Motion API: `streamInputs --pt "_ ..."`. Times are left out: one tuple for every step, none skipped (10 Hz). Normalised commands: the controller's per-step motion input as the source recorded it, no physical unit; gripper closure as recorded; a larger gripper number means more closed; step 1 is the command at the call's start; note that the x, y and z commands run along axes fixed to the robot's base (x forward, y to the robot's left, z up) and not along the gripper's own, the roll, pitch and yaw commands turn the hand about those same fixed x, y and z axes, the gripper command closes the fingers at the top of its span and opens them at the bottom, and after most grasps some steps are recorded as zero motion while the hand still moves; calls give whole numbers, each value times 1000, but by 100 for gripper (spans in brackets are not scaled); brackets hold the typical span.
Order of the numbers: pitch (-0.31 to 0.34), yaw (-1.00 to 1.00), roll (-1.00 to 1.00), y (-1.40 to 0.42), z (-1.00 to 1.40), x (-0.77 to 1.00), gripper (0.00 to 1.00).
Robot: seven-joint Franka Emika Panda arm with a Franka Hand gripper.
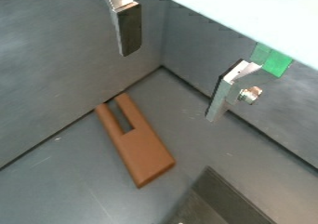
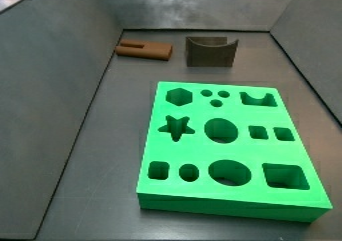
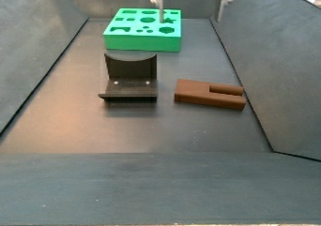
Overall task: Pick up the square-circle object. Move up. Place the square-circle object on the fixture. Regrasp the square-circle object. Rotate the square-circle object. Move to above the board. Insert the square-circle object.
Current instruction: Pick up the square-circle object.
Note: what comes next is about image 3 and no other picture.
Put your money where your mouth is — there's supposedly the green foam shape fixture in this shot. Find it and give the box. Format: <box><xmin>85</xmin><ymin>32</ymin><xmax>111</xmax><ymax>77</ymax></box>
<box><xmin>103</xmin><ymin>8</ymin><xmax>182</xmax><ymax>52</ymax></box>

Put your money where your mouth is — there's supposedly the dark grey cradle stand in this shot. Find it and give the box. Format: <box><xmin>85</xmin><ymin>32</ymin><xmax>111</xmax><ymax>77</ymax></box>
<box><xmin>97</xmin><ymin>54</ymin><xmax>157</xmax><ymax>100</ymax></box>

